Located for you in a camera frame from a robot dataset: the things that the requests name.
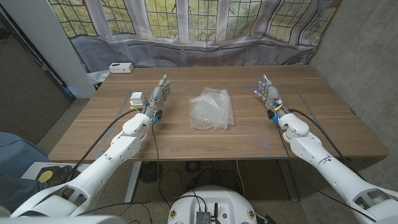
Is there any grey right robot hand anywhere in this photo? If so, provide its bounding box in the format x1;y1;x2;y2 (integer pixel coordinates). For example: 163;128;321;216
254;73;289;124

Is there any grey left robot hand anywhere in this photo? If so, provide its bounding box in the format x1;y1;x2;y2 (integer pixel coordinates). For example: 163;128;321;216
141;73;172;124

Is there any clear bubble wrap sheet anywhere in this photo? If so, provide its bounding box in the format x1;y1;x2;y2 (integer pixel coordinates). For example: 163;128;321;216
188;87;235;131

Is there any small white cube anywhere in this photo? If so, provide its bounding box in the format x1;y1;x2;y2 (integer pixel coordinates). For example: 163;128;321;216
129;91;146;109

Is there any white power socket box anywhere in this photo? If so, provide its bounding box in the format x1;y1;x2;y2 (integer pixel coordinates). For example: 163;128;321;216
108;62;135;74

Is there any printed window backdrop cloth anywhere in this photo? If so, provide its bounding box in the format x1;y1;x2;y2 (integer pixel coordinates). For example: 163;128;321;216
48;0;343;74

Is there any round black floor fan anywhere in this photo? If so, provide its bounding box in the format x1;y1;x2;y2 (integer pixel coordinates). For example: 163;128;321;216
139;161;164;184

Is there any white table leg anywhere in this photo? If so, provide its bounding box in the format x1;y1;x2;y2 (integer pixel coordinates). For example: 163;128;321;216
124;161;143;203

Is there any grey table leg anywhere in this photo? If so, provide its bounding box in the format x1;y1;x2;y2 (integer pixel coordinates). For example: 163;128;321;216
277;159;300;203

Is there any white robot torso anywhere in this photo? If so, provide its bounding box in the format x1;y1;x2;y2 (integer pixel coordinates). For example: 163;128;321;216
167;185;258;224

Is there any white partition panel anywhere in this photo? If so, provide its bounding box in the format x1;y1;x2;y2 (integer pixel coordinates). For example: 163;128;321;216
0;0;96;99

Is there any grey electronics box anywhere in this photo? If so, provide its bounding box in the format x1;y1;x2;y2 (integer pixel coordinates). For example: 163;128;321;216
195;210;211;224

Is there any yellow and black device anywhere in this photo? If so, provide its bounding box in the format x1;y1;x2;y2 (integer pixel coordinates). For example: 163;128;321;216
35;166;74;187

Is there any blue fabric seat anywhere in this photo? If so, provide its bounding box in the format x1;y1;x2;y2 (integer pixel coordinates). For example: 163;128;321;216
0;131;50;212

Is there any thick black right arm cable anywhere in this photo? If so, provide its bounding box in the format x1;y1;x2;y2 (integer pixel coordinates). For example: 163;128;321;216
287;108;368;182

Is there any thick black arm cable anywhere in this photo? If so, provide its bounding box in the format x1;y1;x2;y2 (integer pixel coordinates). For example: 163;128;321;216
65;108;139;183
287;108;368;182

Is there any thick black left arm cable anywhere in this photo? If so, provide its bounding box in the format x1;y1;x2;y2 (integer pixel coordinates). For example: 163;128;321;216
65;108;139;183

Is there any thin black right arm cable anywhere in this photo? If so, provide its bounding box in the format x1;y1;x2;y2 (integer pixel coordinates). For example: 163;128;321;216
275;121;379;222

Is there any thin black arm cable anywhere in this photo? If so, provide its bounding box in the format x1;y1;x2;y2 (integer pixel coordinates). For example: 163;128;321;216
76;121;161;217
275;121;379;222

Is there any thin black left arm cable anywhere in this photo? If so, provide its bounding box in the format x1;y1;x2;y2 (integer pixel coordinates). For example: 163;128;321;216
76;121;161;217

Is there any white floor cable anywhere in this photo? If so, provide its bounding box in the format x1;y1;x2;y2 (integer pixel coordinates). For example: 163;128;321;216
235;160;246;197

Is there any black floor cable bundle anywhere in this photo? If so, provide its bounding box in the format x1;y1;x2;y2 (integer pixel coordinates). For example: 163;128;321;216
185;160;237;194

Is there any thin black torso cable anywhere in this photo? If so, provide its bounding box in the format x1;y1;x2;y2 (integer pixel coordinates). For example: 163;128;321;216
158;169;208;213

